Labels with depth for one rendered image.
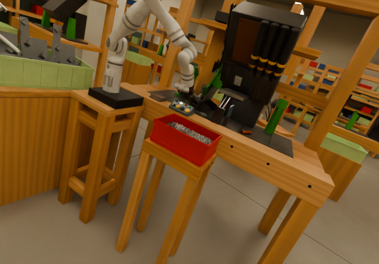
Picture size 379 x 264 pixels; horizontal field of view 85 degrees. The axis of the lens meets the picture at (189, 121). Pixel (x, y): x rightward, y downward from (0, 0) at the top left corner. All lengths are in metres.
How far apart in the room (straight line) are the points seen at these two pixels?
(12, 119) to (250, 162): 1.38
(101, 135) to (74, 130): 0.24
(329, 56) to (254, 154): 10.44
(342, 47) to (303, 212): 10.53
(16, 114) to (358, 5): 2.20
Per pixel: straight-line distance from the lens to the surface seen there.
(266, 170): 1.26
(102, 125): 1.27
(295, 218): 1.39
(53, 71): 1.56
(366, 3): 1.88
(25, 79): 1.55
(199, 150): 0.98
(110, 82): 1.35
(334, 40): 11.63
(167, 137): 1.04
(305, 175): 1.26
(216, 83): 1.47
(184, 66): 1.04
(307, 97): 1.87
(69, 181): 1.71
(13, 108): 1.52
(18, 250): 1.64
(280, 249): 1.51
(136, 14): 1.15
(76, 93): 1.40
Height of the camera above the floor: 1.29
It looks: 19 degrees down
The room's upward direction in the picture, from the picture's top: 19 degrees clockwise
